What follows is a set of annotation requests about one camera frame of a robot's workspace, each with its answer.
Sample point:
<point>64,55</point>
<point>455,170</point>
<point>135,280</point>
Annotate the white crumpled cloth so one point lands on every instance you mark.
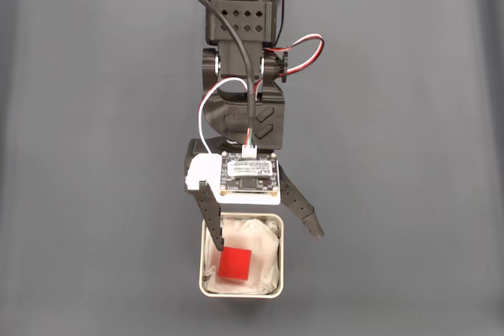
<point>264,249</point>

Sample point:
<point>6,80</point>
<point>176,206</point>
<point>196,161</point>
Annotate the red cube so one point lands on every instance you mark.
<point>235,264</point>

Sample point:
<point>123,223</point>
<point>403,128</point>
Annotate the white square box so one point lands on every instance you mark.
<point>240,296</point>

